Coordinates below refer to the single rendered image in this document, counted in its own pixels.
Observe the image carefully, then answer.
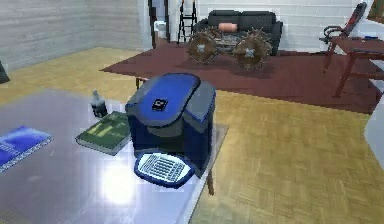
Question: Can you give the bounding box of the pale grey rounded furniture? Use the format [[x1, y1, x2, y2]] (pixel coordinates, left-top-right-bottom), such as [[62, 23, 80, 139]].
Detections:
[[363, 96, 384, 170]]

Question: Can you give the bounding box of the dark red carpet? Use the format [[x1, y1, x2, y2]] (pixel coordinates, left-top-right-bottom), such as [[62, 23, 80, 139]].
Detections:
[[100, 42, 384, 115]]

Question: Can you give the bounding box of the small dark pepper shaker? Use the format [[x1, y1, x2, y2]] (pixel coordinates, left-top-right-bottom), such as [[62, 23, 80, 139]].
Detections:
[[90, 89, 109, 119]]

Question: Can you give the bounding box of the blue and grey coffee machine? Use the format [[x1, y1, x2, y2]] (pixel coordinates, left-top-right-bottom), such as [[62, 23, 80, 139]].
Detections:
[[125, 72, 217, 190]]

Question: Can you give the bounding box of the grey glossy table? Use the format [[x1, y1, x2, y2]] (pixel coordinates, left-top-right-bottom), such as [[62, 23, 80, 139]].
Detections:
[[0, 77, 230, 224]]

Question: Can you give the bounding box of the black ladder shelf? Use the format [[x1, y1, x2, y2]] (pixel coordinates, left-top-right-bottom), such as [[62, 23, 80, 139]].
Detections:
[[176, 0, 198, 45]]

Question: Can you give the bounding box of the dark object at wall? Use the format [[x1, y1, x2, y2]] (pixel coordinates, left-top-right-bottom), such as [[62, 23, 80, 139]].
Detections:
[[0, 61, 11, 85]]

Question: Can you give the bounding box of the blue book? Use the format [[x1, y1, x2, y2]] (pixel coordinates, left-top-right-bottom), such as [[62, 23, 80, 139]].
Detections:
[[0, 125, 54, 173]]

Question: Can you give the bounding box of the green book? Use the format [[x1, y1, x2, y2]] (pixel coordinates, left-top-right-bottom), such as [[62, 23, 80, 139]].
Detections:
[[75, 110, 132, 157]]

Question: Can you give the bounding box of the brown wheeled coffee table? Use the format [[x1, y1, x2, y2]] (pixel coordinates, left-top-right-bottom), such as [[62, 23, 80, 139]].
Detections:
[[185, 27, 273, 70]]

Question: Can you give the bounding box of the pink cylindrical cushion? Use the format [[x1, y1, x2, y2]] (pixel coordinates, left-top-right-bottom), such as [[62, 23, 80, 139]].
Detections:
[[217, 22, 239, 33]]

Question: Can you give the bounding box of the framed wall picture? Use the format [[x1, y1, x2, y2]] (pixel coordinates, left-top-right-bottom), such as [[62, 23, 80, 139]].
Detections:
[[366, 0, 384, 24]]

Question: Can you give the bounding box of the reddish brown wooden desk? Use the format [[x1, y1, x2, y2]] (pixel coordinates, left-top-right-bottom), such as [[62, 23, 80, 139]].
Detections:
[[322, 35, 384, 99]]

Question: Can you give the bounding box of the black and red chair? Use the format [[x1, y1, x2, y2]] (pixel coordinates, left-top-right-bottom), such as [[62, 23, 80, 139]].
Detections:
[[318, 1, 368, 44]]

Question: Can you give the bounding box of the black sofa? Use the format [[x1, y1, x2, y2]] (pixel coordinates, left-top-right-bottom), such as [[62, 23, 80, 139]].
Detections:
[[192, 9, 284, 57]]

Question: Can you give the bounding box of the dark doorway frame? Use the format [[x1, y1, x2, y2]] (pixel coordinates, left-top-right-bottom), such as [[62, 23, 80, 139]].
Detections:
[[147, 0, 172, 50]]

